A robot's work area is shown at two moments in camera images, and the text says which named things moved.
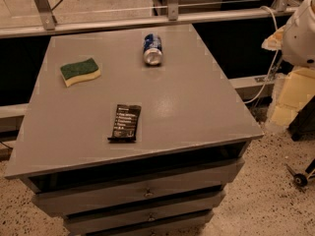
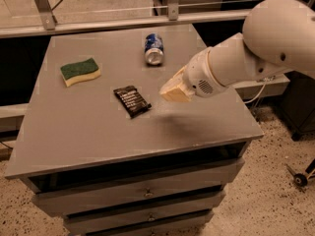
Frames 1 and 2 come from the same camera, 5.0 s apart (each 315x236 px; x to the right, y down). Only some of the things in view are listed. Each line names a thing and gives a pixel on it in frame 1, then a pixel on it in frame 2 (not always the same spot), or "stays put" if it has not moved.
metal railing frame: (50, 23) stays put
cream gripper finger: (274, 41) to (202, 79)
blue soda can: (153, 51) stays put
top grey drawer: (202, 177) stays put
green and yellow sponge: (76, 73) stays put
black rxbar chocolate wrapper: (126, 123) to (132, 100)
